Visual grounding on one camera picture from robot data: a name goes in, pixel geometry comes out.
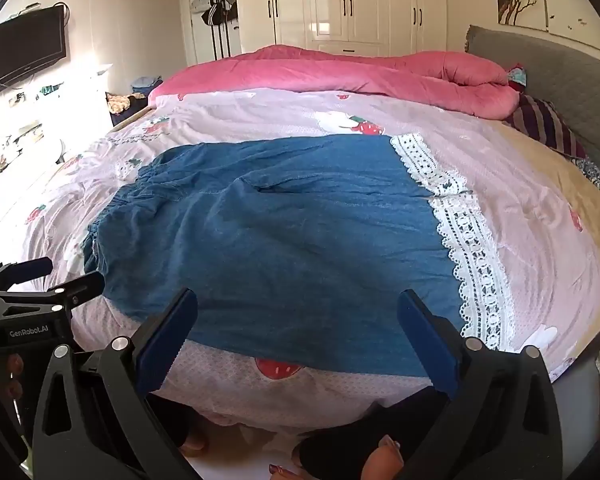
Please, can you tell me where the person's foot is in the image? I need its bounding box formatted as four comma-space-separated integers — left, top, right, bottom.
180, 427, 212, 457
269, 434, 406, 480

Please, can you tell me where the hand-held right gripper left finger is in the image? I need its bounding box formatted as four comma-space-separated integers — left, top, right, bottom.
31, 287, 199, 480

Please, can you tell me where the white door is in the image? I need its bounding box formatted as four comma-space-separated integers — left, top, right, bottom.
179, 0, 242, 67

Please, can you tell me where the person's right foot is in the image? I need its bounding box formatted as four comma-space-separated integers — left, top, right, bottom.
269, 434, 406, 480

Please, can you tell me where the striped pillow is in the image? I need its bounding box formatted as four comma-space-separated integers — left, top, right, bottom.
502, 94, 588, 158

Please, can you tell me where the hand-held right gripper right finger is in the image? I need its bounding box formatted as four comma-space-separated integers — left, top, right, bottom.
397, 289, 565, 480

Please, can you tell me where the person's left hand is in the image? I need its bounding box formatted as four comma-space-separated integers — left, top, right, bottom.
6, 354, 27, 401

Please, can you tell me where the blue denim pants lace trim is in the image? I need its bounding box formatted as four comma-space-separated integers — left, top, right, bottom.
82, 132, 516, 378

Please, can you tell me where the white wardrobe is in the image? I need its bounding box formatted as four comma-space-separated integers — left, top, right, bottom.
234, 0, 448, 58

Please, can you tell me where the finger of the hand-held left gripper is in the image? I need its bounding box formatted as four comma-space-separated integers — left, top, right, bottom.
0, 270, 105, 314
0, 257, 55, 292

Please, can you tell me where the person's left foot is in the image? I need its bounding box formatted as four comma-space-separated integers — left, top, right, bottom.
180, 427, 212, 457

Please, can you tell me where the grey padded headboard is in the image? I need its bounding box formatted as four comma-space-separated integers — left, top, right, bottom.
465, 25, 600, 191

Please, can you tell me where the person's right leg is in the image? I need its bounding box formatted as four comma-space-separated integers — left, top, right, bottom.
297, 387, 453, 480

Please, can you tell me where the brown patterned cloth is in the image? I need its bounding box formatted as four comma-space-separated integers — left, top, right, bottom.
105, 92, 133, 116

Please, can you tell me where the pink strawberry print bed sheet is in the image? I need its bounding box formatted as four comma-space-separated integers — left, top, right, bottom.
0, 87, 600, 428

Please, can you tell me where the blue clothes pile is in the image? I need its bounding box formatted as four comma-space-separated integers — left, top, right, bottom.
131, 76, 163, 97

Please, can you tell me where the black wall television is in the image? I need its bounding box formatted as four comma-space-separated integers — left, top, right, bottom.
0, 6, 67, 97

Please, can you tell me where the pink quilt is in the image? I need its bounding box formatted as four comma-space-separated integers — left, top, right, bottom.
147, 44, 522, 121

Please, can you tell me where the beige bed sheet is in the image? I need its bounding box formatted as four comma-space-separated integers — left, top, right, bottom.
490, 122, 600, 386

